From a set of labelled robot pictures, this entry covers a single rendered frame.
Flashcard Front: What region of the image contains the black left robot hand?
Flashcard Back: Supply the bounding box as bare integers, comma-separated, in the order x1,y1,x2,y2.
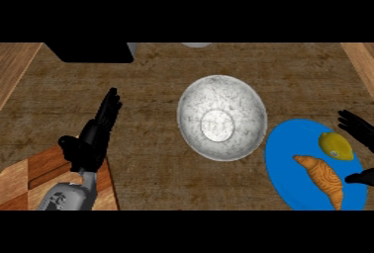
57,87,124,175

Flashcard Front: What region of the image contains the white marbled bowl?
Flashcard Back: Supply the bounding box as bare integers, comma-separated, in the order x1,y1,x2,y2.
176,74,269,162

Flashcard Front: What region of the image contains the blue plate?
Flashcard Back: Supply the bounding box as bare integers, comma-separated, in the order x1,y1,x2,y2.
263,119,368,211

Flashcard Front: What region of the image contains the yellow lemon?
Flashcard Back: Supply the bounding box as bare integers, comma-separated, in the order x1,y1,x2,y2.
316,131,355,162

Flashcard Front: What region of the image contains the black appliance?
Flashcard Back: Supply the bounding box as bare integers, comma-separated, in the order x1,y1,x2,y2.
44,42,140,64

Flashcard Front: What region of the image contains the brown croissant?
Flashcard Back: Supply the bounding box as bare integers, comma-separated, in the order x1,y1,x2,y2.
292,154,344,211

